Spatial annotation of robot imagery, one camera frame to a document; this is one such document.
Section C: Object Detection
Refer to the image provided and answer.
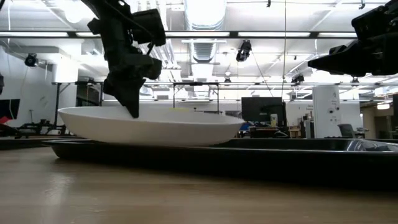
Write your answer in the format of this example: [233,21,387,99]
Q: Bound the dark shelf rack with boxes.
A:
[76,81,104,108]

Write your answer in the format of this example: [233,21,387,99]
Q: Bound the black plastic serving tray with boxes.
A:
[42,138,398,190]

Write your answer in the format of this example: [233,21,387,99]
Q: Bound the black overhead light bar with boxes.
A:
[0,30,358,39]

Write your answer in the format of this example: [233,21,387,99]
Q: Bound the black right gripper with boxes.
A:
[307,30,398,78]

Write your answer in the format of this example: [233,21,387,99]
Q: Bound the thin hanging cable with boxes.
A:
[281,0,287,98]

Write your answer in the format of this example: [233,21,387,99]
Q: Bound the white round plate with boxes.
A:
[57,106,246,147]

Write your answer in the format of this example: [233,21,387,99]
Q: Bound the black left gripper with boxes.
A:
[88,12,162,119]

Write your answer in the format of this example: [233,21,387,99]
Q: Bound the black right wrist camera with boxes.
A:
[351,0,398,40]

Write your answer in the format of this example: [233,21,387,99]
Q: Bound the white pillar cabinet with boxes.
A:
[312,85,342,139]

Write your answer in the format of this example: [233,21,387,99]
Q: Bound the black computer monitor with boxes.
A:
[241,96,287,128]

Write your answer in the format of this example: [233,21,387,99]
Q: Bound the silver ventilation duct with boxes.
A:
[183,0,227,63]

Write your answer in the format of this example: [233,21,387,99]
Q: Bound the dark office chair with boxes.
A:
[338,123,356,139]

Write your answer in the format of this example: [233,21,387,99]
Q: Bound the black wall screen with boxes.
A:
[0,99,21,121]

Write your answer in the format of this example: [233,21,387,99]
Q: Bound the black background machinery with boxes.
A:
[17,119,68,136]

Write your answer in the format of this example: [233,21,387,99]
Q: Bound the black stand frame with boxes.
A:
[172,82,221,114]

